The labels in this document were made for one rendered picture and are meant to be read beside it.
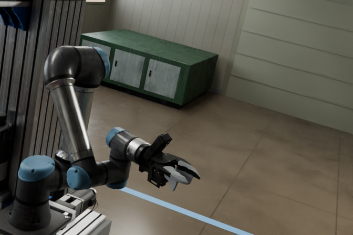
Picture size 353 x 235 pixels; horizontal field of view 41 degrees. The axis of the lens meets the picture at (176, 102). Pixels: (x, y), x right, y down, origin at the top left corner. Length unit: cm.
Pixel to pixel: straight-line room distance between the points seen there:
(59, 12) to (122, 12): 844
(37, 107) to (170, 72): 605
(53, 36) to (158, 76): 613
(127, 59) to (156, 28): 203
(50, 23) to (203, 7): 793
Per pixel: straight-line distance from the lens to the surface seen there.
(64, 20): 187
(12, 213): 180
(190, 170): 140
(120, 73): 817
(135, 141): 150
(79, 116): 154
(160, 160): 142
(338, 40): 922
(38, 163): 174
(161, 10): 990
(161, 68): 787
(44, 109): 192
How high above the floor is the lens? 223
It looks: 16 degrees down
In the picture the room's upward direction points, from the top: 13 degrees clockwise
